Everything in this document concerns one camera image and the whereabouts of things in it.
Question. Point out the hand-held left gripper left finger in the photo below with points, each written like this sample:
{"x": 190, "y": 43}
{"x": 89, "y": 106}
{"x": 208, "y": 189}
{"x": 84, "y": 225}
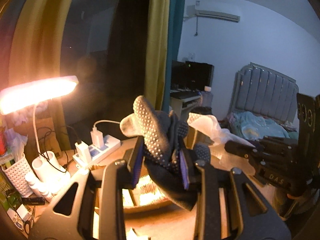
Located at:
{"x": 138, "y": 166}

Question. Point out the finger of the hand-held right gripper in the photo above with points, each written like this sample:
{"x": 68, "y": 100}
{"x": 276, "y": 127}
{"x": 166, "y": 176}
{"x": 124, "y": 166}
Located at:
{"x": 240, "y": 148}

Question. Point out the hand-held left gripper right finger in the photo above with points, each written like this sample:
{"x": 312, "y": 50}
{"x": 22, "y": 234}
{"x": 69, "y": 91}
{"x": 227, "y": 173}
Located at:
{"x": 184, "y": 170}

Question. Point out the brown cardboard box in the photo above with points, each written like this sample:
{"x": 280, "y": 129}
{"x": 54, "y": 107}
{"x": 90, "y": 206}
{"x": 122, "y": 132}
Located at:
{"x": 150, "y": 195}

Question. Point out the white plastic bag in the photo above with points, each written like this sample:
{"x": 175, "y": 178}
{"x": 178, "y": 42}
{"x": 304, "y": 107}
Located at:
{"x": 215, "y": 130}

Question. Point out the black dotted gloves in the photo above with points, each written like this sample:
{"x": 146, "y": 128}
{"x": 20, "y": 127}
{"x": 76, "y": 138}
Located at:
{"x": 157, "y": 140}

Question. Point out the light blue blanket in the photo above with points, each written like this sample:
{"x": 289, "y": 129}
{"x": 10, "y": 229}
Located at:
{"x": 260, "y": 125}

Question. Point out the white power strip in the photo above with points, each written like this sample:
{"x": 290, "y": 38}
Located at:
{"x": 105, "y": 146}

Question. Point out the steel tumbler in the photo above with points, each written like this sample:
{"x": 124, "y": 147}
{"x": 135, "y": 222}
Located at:
{"x": 202, "y": 110}

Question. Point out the grey padded headboard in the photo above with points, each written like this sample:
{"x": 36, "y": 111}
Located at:
{"x": 265, "y": 92}

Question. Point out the clear plastic bottle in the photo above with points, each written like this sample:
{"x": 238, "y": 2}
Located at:
{"x": 208, "y": 95}

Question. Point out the black monitor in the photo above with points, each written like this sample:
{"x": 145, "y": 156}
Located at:
{"x": 192, "y": 76}

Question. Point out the group of white pill bottles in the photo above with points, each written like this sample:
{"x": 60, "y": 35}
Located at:
{"x": 40, "y": 187}

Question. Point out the black flashlight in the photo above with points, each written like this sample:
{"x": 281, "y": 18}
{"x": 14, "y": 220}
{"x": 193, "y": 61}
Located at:
{"x": 33, "y": 200}

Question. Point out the white plastic basket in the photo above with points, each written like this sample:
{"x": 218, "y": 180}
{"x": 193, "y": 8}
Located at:
{"x": 16, "y": 175}

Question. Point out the yellow curtain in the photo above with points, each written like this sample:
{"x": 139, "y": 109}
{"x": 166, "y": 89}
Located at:
{"x": 157, "y": 42}

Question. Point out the white gooseneck desk lamp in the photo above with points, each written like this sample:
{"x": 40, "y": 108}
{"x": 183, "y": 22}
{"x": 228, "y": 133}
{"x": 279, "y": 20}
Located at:
{"x": 37, "y": 92}

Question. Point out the small white box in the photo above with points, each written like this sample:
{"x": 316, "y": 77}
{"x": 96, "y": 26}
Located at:
{"x": 20, "y": 216}

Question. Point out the teal curtain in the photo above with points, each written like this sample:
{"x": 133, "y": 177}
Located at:
{"x": 176, "y": 30}

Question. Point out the white air conditioner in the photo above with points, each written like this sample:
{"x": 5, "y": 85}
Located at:
{"x": 215, "y": 13}

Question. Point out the red can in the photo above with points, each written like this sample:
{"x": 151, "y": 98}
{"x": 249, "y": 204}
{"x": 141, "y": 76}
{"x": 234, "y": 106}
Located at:
{"x": 2, "y": 142}

